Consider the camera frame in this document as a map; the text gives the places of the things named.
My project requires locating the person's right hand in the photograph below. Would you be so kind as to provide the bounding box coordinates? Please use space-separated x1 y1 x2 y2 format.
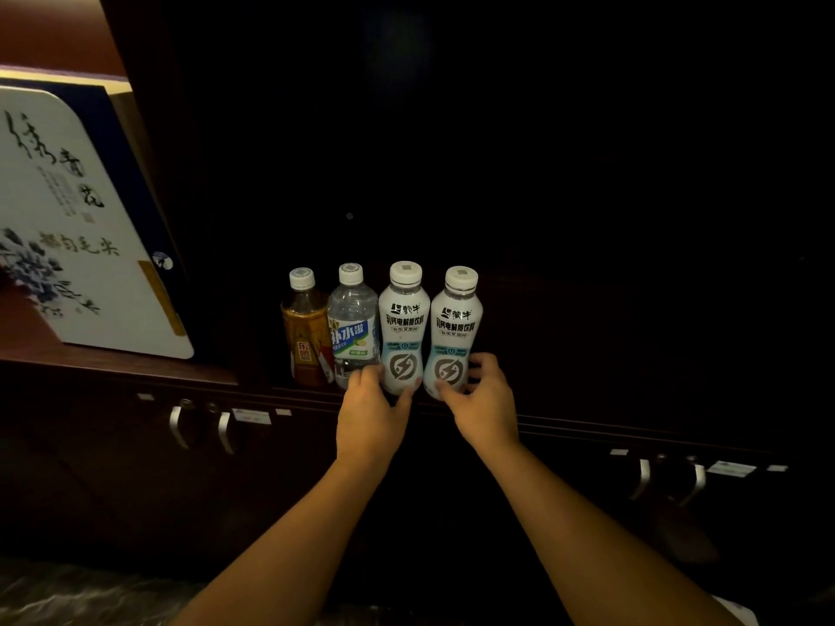
435 352 521 453

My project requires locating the person's left hand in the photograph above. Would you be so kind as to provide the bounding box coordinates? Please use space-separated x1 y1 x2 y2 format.
335 363 416 470

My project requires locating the white drink bottle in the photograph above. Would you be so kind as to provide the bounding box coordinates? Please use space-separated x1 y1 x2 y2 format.
423 266 484 401
378 261 431 396

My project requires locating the person's left forearm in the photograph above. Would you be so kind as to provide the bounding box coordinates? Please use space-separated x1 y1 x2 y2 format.
171 457 387 626

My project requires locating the person's right forearm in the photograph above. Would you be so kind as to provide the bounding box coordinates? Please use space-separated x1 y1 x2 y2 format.
475 437 745 626

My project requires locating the clear water bottle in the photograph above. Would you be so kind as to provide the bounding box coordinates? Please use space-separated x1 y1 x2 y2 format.
327 263 382 390

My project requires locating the brown tea bottle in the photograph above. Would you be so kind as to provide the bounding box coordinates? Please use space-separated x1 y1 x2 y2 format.
281 267 336 388

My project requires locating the dark wooden cabinet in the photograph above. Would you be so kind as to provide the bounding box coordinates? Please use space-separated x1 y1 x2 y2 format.
0 0 835 626

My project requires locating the white sleeve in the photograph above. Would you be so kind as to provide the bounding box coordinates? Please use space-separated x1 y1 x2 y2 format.
711 596 762 626

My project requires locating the white flower-print gift box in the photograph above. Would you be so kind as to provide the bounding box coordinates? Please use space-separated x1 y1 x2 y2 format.
0 67 196 360

